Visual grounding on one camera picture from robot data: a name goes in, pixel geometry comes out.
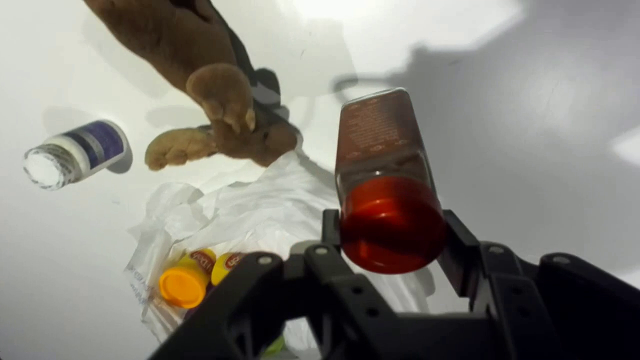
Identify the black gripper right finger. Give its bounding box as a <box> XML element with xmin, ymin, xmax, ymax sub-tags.
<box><xmin>439</xmin><ymin>208</ymin><xmax>640</xmax><ymax>360</ymax></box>

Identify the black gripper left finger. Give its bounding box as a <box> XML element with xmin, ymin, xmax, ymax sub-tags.
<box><xmin>149</xmin><ymin>208</ymin><xmax>388</xmax><ymax>360</ymax></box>

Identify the yellow tub orange lid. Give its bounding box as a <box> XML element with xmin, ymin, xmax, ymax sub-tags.
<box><xmin>157</xmin><ymin>258</ymin><xmax>213</xmax><ymax>312</ymax></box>

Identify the spice jar red lid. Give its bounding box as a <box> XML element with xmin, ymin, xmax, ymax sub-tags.
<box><xmin>333</xmin><ymin>87</ymin><xmax>451</xmax><ymax>276</ymax></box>

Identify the white bottle blue label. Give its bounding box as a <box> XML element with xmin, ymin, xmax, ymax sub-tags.
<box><xmin>23</xmin><ymin>117</ymin><xmax>134</xmax><ymax>191</ymax></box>

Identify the brown plush moose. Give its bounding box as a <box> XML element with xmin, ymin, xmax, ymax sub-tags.
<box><xmin>82</xmin><ymin>0</ymin><xmax>304</xmax><ymax>171</ymax></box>

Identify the lime green dough tub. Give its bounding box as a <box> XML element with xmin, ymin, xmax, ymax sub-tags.
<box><xmin>262</xmin><ymin>335</ymin><xmax>296</xmax><ymax>360</ymax></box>

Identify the clear plastic bag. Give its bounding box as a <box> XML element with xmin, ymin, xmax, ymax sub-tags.
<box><xmin>125</xmin><ymin>148</ymin><xmax>428</xmax><ymax>360</ymax></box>

